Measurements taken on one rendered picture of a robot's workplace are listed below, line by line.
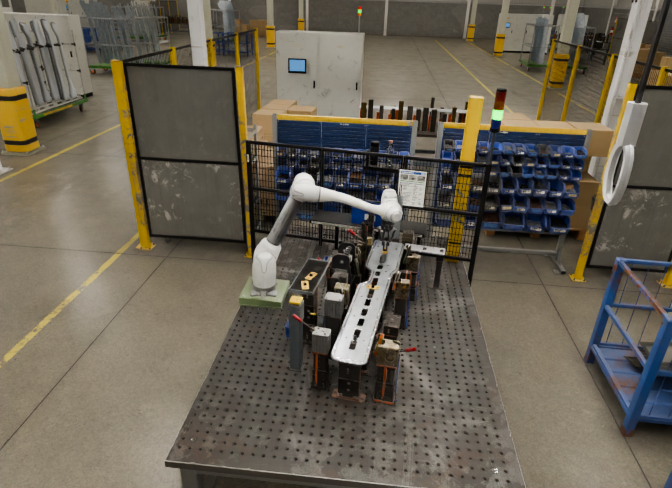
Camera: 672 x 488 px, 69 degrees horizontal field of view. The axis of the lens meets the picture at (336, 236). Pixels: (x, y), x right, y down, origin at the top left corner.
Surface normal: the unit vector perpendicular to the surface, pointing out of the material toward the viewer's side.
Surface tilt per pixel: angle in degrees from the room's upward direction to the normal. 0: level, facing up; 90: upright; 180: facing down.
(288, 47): 90
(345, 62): 90
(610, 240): 90
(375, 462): 0
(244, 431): 0
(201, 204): 92
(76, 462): 0
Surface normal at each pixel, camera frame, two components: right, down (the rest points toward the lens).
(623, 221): -0.03, 0.44
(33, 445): 0.03, -0.90
